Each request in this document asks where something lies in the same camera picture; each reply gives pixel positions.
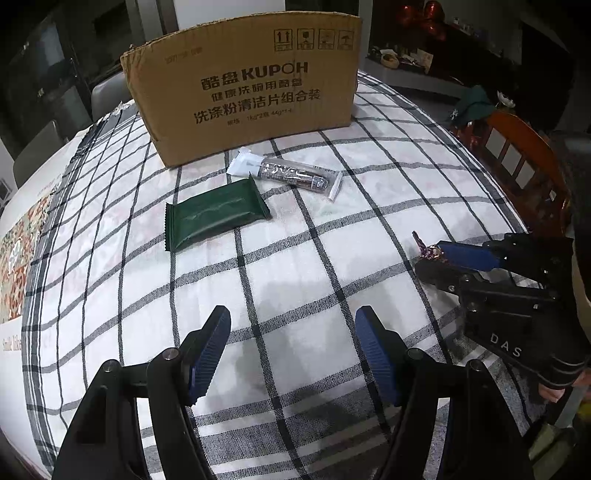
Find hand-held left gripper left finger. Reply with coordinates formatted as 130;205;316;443
55;305;232;480

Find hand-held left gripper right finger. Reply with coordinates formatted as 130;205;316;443
355;307;534;480

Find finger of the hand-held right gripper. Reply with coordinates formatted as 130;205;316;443
414;261;560;304
436;233;574;289

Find small purple candy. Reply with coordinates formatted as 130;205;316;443
412;231;445;263

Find dark green snack packet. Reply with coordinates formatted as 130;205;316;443
165;178;273;254

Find brown cardboard box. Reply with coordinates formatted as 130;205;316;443
120;10;363;168

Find person's right hand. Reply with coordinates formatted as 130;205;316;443
538;382;578;405

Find wooden chair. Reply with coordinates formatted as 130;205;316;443
455;111;574;237

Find checked white tablecloth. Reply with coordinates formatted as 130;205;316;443
25;69;530;480

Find green cloth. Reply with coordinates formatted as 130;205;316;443
445;85;498;128

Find silver snack bar packet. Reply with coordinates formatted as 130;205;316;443
226;146;344;203

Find dark sideboard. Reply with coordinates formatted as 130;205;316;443
366;41;468;100

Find patterned table mat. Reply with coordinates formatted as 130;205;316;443
0;194;52;325

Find red balloons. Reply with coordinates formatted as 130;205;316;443
399;0;447;34

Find grey chair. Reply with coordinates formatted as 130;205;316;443
12;120;71;186
91;74;135;123

